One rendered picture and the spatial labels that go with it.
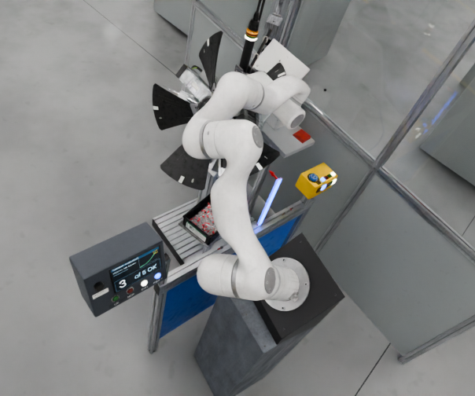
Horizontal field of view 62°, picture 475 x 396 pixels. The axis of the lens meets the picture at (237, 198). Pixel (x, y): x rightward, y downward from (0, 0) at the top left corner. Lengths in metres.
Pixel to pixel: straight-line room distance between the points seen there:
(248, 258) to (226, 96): 0.43
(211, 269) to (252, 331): 0.47
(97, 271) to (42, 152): 2.13
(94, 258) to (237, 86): 0.65
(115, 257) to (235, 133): 0.53
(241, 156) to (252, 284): 0.34
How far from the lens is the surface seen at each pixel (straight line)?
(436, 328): 2.54
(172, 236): 2.67
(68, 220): 2.86
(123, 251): 1.26
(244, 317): 1.56
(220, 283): 1.12
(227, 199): 1.04
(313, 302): 1.45
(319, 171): 1.89
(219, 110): 1.09
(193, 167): 1.83
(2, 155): 3.31
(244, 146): 0.99
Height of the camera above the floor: 2.34
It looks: 50 degrees down
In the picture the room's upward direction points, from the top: 19 degrees clockwise
